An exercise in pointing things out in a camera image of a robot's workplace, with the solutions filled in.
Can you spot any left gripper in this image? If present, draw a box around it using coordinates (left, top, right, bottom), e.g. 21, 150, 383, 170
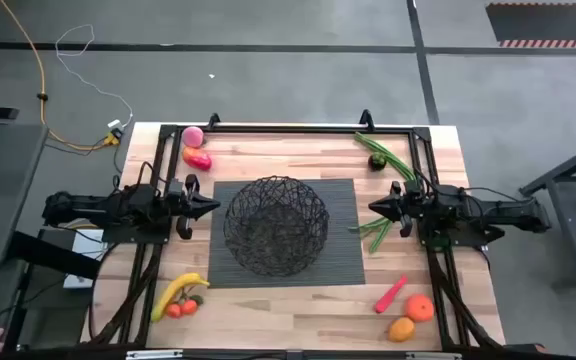
166, 173, 222, 242

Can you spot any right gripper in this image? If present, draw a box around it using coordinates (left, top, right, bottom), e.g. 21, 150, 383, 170
367, 180, 424, 240

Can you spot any green long bean bundle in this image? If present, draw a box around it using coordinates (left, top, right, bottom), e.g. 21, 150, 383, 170
348, 131, 418, 254

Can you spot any small dark green pepper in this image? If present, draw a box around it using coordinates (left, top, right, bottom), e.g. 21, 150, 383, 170
367, 152, 388, 172

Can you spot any red yellow mango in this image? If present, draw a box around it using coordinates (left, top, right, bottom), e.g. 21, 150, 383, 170
182, 146, 213, 172

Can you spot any pink peach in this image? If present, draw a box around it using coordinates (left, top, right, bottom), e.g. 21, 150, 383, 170
181, 125, 205, 149

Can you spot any red chili pepper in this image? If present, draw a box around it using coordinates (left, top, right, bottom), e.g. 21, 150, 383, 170
374, 274, 410, 315

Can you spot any yellow banana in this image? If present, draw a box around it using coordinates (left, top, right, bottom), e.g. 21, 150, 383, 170
150, 272, 211, 324

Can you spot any grey woven placemat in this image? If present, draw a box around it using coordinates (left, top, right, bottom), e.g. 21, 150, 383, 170
207, 178, 367, 290

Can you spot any red tomato cluster with stem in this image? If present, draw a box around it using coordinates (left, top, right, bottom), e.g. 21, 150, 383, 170
165, 292, 205, 320

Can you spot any orange tangerine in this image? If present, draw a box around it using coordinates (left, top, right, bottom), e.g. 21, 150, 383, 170
405, 293, 436, 324

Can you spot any white box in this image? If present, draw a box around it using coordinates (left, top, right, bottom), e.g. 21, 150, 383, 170
62, 228, 109, 290

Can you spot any yellow orange lemon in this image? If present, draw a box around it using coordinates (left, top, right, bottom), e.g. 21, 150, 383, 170
387, 316, 417, 344

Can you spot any black slanted panel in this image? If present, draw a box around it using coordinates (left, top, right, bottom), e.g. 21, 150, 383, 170
7, 230, 103, 280

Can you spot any black table stand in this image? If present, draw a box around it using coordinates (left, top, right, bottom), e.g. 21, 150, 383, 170
519, 135, 576, 291

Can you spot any hazard-striped black floor mat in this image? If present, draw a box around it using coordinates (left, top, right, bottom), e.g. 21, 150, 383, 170
485, 2, 576, 49

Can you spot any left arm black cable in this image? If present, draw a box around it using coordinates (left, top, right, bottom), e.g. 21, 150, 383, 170
112, 160, 169, 194

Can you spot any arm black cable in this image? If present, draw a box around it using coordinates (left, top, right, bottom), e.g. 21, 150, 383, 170
112, 160, 169, 194
460, 186, 534, 204

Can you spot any black wire basket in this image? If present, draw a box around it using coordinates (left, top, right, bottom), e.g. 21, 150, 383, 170
223, 175, 331, 278

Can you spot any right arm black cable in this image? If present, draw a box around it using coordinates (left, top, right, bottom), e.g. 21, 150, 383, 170
460, 186, 534, 204

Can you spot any black aluminium rig frame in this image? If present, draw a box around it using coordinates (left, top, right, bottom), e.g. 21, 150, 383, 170
87, 122, 507, 351

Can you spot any silver metal bracket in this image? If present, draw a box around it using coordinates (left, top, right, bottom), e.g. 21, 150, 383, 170
125, 349, 184, 360
405, 351, 463, 360

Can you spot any thin white cable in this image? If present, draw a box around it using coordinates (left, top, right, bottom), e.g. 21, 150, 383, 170
55, 23, 135, 126

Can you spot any yellow extension cable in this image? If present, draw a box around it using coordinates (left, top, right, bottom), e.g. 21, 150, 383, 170
0, 0, 114, 151

